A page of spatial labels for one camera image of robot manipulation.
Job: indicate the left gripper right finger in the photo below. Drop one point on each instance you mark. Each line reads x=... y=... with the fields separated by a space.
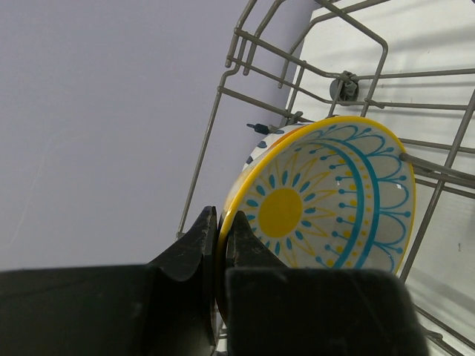
x=276 y=310

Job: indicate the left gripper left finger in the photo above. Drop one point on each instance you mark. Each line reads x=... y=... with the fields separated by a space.
x=164 y=307

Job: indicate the yellow blue sun bowl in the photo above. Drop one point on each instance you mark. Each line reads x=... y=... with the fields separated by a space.
x=333 y=194

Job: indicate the grey wire dish rack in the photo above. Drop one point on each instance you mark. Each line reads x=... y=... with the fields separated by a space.
x=406 y=64

